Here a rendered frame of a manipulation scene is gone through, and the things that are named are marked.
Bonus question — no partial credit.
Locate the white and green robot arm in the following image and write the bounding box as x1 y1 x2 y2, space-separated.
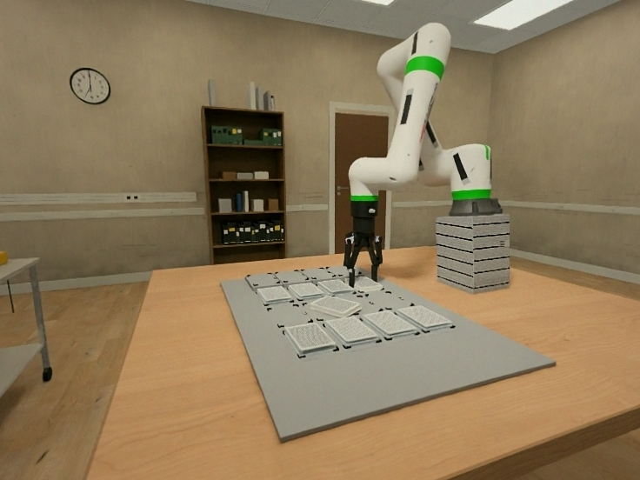
349 23 503 218

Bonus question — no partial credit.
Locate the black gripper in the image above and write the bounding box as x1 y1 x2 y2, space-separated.
343 217 383 288

